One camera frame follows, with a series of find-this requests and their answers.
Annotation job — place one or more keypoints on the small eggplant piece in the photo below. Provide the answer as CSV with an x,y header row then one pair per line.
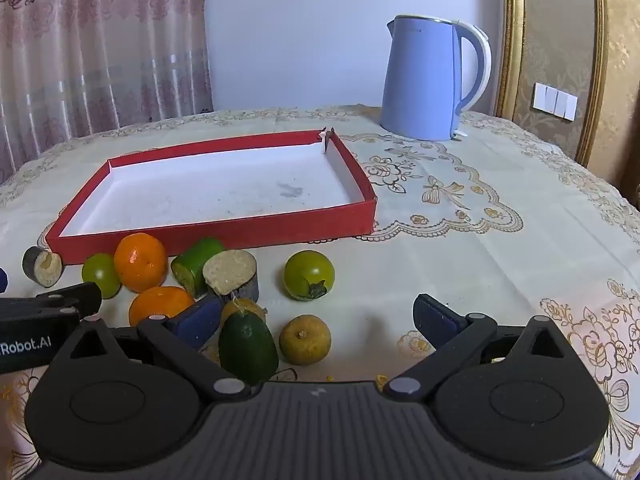
x,y
42,266

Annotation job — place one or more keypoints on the cucumber piece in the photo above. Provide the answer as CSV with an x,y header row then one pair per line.
x,y
192,262

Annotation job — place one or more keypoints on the pink patterned curtain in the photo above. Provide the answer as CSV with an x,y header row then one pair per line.
x,y
100,45

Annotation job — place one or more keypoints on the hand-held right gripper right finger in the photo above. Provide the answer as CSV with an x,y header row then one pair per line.
x,y
434,319

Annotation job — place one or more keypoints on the green tomato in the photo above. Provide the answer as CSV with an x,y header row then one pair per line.
x,y
309,275
100,275

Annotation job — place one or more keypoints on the orange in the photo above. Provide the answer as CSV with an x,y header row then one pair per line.
x,y
141,262
157,302

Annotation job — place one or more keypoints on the small yellow citrus fruit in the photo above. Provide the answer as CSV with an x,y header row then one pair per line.
x,y
305,340
247,306

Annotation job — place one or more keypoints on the dark green oval fruit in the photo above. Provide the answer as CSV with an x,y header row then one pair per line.
x,y
247,350

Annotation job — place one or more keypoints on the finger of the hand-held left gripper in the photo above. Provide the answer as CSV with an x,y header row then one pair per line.
x,y
75,295
3,281

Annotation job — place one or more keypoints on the blue electric kettle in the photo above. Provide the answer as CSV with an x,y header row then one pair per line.
x,y
420,80

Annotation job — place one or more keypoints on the white wall switch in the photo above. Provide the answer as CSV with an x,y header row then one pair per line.
x,y
552,100

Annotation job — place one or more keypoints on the large eggplant piece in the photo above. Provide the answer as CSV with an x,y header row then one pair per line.
x,y
230,272

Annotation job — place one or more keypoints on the red cardboard tray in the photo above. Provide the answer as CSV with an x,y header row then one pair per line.
x,y
210,195

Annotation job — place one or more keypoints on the gold wall moulding strip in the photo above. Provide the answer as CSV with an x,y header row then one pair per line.
x,y
595,60
512,35

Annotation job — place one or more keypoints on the cream embroidered tablecloth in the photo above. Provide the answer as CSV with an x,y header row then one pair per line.
x,y
500,270

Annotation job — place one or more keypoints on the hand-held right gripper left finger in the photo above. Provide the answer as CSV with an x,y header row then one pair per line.
x,y
197,321

